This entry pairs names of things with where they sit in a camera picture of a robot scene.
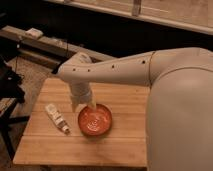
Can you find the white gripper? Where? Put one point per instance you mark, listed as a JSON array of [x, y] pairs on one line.
[[81, 93]]

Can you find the white plastic bottle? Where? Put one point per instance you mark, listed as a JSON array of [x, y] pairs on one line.
[[57, 118]]

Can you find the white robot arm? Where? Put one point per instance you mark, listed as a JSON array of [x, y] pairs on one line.
[[179, 114]]

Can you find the orange ceramic bowl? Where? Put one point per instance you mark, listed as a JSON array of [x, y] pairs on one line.
[[95, 122]]

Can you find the wooden table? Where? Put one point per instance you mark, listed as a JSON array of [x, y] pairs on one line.
[[124, 145]]

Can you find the black stand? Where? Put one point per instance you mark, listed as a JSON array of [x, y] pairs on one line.
[[10, 90]]

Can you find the long wooden beam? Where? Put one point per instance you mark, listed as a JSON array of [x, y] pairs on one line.
[[48, 44]]

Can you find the small white box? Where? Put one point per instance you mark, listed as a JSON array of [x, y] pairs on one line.
[[34, 33]]

